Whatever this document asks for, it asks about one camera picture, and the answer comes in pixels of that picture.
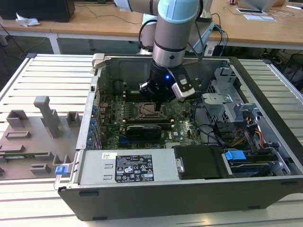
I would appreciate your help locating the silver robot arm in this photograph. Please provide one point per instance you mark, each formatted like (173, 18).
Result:
(172, 35)

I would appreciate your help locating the graphics card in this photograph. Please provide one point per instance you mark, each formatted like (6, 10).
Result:
(144, 133)

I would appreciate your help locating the crumpled white paper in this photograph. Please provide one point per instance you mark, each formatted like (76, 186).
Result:
(26, 21)

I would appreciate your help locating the blue expansion slot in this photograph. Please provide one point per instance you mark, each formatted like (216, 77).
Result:
(123, 141)

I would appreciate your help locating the metal disk bay cage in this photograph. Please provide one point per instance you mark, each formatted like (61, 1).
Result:
(220, 104)

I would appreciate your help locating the green RAM stick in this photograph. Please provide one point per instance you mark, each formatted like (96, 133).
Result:
(28, 155)

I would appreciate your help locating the grey parts rack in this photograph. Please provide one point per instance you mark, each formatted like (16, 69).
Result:
(49, 118)

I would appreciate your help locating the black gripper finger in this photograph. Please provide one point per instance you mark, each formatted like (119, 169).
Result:
(156, 106)
(160, 106)

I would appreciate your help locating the grey laptop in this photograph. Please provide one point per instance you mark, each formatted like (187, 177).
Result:
(255, 3)

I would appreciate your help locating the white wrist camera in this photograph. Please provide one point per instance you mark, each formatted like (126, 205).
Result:
(183, 92)

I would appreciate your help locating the green motherboard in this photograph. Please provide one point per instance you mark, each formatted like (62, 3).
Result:
(180, 132)

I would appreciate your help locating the wooden desk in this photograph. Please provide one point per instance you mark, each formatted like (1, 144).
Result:
(94, 26)

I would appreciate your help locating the black box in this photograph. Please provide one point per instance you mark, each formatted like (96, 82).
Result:
(35, 9)

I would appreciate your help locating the black plastic shroud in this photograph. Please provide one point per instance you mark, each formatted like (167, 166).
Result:
(198, 160)

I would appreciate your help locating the black-framed wrist camera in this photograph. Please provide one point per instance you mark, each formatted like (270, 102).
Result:
(143, 88)

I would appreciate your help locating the grey power supply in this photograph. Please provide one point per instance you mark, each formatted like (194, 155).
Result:
(94, 165)

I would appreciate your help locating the hard disk in blue carrier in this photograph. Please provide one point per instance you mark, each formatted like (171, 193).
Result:
(234, 156)

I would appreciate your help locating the CPU socket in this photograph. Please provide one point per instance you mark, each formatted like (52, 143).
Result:
(167, 115)

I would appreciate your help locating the blue plastic latch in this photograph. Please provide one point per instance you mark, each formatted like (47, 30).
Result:
(60, 170)

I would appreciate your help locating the silver finned heatsink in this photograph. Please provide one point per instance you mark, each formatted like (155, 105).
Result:
(172, 145)

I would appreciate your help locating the black PC case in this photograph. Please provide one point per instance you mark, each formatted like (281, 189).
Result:
(165, 203)

